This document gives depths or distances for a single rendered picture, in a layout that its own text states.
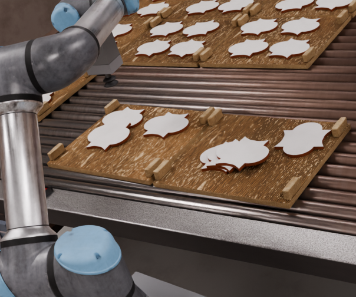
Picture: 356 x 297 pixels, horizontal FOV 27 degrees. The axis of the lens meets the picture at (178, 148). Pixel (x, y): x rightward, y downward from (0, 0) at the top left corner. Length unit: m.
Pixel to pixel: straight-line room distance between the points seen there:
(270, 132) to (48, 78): 0.72
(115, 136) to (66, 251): 0.82
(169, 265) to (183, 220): 1.40
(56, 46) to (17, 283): 0.48
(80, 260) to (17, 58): 0.43
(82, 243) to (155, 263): 1.81
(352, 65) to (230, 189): 0.67
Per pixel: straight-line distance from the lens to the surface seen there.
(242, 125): 2.08
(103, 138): 2.23
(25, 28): 5.00
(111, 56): 2.06
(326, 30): 2.53
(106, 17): 1.72
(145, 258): 3.29
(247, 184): 1.82
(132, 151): 2.13
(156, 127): 2.19
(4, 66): 1.56
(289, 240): 1.65
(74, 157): 2.22
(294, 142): 1.92
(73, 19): 1.89
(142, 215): 1.88
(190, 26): 2.89
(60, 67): 1.52
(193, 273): 3.12
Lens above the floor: 1.93
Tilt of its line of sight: 29 degrees down
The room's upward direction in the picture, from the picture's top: 19 degrees counter-clockwise
